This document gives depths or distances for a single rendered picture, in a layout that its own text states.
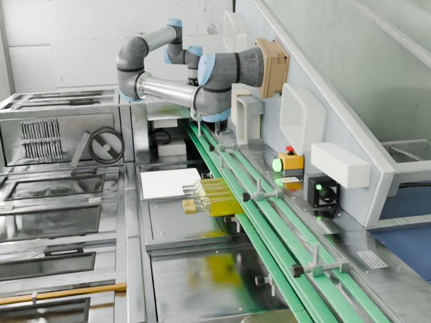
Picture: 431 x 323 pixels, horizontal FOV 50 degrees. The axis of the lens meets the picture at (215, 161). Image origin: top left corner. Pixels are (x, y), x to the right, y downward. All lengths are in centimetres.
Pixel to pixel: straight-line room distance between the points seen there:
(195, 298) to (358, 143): 70
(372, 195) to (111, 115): 191
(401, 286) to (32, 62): 548
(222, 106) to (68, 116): 129
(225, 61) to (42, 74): 452
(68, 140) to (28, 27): 333
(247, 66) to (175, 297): 85
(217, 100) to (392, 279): 98
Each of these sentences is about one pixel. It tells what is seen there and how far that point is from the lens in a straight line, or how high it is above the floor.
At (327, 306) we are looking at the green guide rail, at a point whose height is 93.
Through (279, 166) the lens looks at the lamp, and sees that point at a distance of 164.
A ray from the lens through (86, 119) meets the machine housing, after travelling 285.
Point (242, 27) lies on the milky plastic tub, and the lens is 230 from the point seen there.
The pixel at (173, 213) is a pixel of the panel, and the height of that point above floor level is 118.
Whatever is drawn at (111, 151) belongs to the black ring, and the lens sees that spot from 283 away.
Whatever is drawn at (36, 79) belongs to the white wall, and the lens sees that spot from 612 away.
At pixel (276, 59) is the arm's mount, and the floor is 80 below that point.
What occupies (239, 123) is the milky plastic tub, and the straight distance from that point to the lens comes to 223.
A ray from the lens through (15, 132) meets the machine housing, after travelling 293.
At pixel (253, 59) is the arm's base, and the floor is 87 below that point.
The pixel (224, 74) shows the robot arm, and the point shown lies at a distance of 174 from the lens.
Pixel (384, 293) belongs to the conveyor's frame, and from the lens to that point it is 103.
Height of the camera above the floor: 133
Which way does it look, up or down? 10 degrees down
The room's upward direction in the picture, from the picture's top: 95 degrees counter-clockwise
